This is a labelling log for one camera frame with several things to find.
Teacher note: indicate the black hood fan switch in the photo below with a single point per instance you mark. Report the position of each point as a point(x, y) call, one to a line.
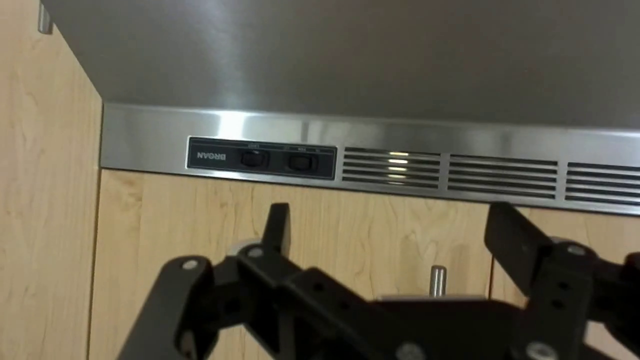
point(301, 163)

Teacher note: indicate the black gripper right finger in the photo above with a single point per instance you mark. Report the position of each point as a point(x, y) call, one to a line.
point(566, 300)

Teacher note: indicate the black hood light switch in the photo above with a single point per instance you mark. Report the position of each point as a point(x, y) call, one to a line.
point(254, 159)

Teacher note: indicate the stainless steel range hood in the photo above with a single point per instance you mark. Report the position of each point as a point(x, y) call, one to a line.
point(332, 67)

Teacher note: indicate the black hood control panel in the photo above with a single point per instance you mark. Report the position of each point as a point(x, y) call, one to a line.
point(212, 159)

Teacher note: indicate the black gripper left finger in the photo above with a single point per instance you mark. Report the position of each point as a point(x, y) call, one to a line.
point(233, 312)

